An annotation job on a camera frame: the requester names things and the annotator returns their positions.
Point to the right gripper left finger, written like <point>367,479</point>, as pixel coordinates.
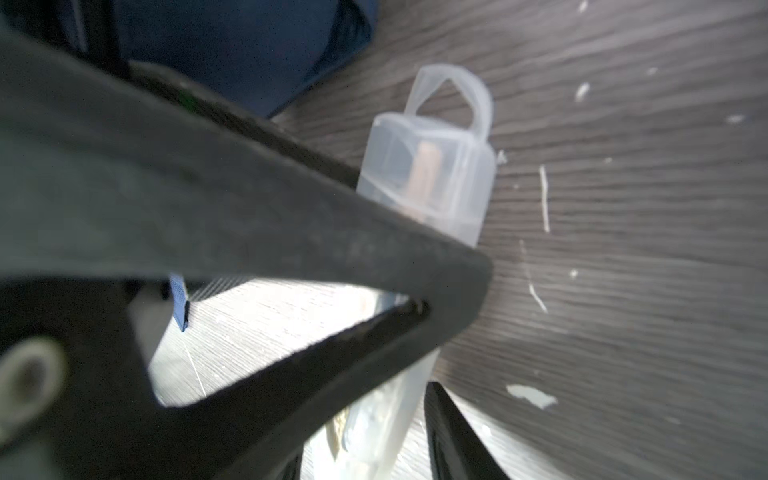
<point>292,469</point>

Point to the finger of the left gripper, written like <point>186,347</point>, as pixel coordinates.
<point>178,89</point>
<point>103,183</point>

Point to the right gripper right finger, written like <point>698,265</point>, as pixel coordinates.
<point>455,450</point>

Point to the navy blue student backpack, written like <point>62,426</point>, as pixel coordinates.
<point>259,55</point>

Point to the clear plastic pen box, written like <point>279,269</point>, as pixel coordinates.
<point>437,174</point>

